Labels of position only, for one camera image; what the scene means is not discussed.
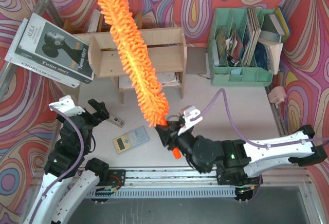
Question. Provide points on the blue yellow book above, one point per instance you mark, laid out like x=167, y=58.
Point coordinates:
x=276, y=22

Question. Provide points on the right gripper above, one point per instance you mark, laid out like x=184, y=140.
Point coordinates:
x=169, y=133

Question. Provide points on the black and white stapler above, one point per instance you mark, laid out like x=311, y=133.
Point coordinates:
x=115, y=121

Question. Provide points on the spiral notebook on lower shelf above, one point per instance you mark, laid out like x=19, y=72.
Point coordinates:
x=165, y=79

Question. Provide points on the wooden bookshelf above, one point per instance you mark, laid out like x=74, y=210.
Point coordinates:
x=167, y=50

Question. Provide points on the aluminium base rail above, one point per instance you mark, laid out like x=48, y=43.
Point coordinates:
x=185, y=177

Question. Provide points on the orange microfiber duster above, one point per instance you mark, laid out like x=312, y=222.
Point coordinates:
x=136, y=63

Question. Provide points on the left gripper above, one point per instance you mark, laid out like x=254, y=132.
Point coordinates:
x=90, y=116

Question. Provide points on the grey pocket calculator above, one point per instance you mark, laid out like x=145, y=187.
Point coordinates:
x=131, y=139

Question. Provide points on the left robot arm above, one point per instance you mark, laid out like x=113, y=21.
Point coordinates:
x=55, y=203

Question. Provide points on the green desk organizer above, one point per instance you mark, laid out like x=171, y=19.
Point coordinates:
x=232, y=41

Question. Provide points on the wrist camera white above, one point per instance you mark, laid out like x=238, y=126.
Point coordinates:
x=66, y=105
x=190, y=116

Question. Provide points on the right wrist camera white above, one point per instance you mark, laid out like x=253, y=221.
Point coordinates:
x=190, y=116

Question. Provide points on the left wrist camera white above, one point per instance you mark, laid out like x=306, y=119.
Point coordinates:
x=66, y=105

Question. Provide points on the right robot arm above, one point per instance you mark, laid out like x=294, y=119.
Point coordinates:
x=296, y=148

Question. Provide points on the Twins story magazine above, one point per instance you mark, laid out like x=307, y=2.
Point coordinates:
x=54, y=48

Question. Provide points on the open book beside organizer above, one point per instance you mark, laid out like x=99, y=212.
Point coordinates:
x=273, y=52

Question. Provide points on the grey brown mat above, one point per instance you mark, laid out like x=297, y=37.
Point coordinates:
x=196, y=60

